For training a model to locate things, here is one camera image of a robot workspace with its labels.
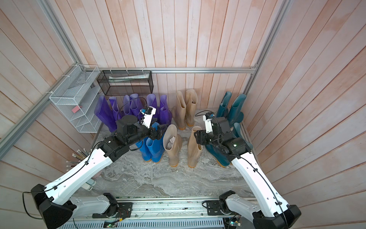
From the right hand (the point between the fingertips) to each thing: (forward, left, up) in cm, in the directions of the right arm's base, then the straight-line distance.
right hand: (199, 132), depth 73 cm
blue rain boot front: (-5, +23, -7) cm, 25 cm away
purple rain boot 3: (+18, +39, 0) cm, 43 cm away
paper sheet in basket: (+34, +54, +9) cm, 65 cm away
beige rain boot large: (+19, +11, -4) cm, 23 cm away
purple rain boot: (+16, +58, 0) cm, 60 cm away
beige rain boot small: (-2, +15, -9) cm, 17 cm away
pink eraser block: (+14, +72, +3) cm, 73 cm away
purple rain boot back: (+18, +20, -8) cm, 29 cm away
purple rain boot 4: (+28, +30, -4) cm, 42 cm away
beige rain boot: (+26, +3, -1) cm, 26 cm away
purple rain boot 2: (+14, +49, -1) cm, 50 cm away
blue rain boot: (-6, +30, -4) cm, 31 cm away
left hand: (0, +19, +6) cm, 20 cm away
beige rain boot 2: (-5, +2, -11) cm, 12 cm away
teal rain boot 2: (+21, -26, -9) cm, 34 cm away
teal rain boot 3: (-5, -15, -22) cm, 27 cm away
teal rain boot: (+21, -17, -5) cm, 28 cm away
